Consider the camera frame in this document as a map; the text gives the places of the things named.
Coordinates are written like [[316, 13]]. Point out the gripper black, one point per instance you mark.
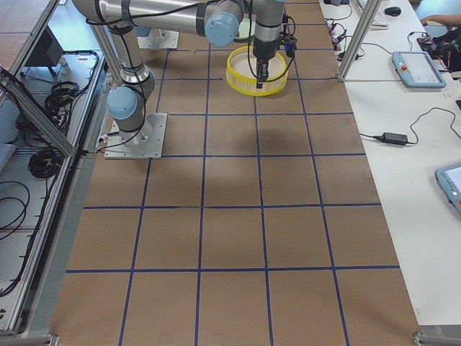
[[263, 50]]

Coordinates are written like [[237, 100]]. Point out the yellow steamer layer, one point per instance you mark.
[[239, 77]]

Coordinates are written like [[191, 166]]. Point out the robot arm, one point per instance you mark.
[[266, 18], [140, 31]]

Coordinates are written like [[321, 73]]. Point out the light green plate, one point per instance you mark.
[[245, 31]]

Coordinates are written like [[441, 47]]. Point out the black computer mouse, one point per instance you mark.
[[393, 11]]

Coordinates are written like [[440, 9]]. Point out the blue teach pendant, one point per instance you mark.
[[448, 179], [417, 70]]

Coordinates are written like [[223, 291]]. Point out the black power adapter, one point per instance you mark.
[[392, 138]]

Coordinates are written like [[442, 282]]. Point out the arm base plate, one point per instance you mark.
[[148, 143], [159, 40]]

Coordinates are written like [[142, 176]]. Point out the aluminium frame post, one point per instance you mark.
[[360, 31]]

